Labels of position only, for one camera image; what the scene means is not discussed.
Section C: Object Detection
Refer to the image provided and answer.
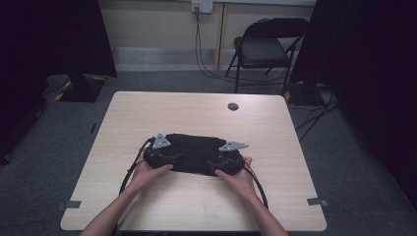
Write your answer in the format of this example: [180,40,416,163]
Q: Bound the black folding chair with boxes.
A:
[225,18,310,94]

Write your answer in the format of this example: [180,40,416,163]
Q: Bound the black pants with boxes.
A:
[161,133,245,177]

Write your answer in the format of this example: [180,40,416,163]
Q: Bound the black stand base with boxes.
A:
[282,82,326,106]
[58,74,106,103]

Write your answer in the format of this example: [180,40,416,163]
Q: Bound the person's left hand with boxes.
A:
[129,153,174,195]

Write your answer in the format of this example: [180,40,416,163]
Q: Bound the person's right hand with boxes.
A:
[214,156,259,199]

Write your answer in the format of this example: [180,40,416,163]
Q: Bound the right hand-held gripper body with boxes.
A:
[212,141,250,175]

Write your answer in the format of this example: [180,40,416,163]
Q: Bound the black wall outlet cable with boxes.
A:
[195,6,289,87]

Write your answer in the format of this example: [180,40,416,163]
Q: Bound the right hand-held gripper black cable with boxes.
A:
[242,163,269,210]

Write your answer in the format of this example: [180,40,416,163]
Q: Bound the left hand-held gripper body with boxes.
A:
[143,132,175,170]

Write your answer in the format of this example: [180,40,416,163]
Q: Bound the black floor cables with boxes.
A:
[294,88,340,143]

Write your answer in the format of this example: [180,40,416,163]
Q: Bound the left hand-held gripper black cable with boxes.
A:
[112,137,155,236]

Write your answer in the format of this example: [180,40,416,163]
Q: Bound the hand-held gripper black cable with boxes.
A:
[112,137,155,236]
[242,163,269,210]

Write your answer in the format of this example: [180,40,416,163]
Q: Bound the grey tape strip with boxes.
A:
[56,200,83,211]
[307,197,328,207]

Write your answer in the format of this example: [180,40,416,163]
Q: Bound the white wall outlet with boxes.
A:
[191,0,214,14]

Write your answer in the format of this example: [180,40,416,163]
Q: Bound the black curtain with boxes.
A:
[0,0,117,163]
[289,0,417,207]

